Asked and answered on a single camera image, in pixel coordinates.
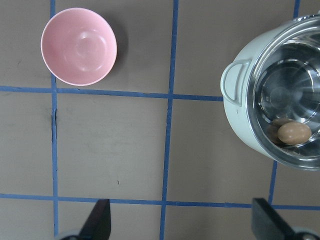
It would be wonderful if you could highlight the pink bowl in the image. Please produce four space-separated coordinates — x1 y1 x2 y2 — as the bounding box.
40 7 118 86

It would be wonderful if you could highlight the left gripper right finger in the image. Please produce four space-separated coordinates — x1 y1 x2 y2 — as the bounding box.
251 198 295 240

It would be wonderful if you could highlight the brown egg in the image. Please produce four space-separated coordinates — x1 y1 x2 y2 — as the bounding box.
277 121 312 145

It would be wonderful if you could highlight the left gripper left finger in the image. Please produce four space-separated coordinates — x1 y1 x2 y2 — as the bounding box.
78 199 111 240

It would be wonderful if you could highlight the mint green electric pot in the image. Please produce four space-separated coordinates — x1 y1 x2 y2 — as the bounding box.
220 14 320 171

